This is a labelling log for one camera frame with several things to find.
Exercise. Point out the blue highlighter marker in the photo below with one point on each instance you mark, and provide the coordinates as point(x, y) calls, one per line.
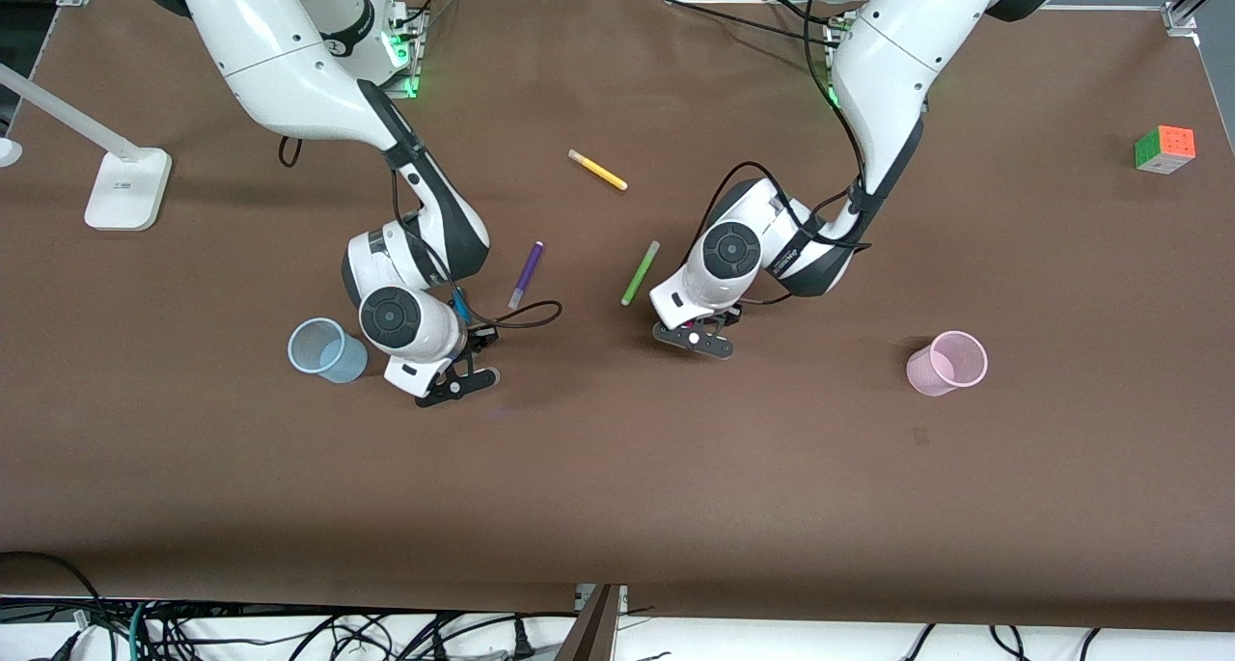
point(462, 306)

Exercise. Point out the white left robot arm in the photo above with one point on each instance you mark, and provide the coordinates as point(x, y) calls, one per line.
point(897, 63)

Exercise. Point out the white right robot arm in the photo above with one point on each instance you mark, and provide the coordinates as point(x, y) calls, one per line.
point(289, 63)

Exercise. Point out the green highlighter marker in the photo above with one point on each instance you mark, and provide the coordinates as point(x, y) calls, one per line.
point(641, 273)

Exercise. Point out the purple highlighter marker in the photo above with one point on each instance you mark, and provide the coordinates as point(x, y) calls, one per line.
point(527, 273)

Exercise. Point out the blue mesh cup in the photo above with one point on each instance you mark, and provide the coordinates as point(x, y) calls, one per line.
point(338, 362)

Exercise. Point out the yellow highlighter marker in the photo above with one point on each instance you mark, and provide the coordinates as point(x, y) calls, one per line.
point(598, 170)

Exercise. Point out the black power plug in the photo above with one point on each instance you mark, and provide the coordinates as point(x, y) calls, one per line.
point(522, 642)

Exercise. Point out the brown table leg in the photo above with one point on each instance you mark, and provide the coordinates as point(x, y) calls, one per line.
point(590, 632)

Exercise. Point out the white desk stand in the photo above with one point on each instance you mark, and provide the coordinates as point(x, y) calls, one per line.
point(125, 188)

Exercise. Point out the multicolour puzzle cube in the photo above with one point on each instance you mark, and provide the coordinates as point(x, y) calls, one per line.
point(1165, 150)

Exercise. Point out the white round object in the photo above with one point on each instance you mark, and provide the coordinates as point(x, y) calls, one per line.
point(8, 151)

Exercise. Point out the aluminium left arm base plate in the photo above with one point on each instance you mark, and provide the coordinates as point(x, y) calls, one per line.
point(836, 43)

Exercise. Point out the aluminium right arm base plate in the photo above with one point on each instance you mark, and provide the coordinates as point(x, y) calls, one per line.
point(407, 53)

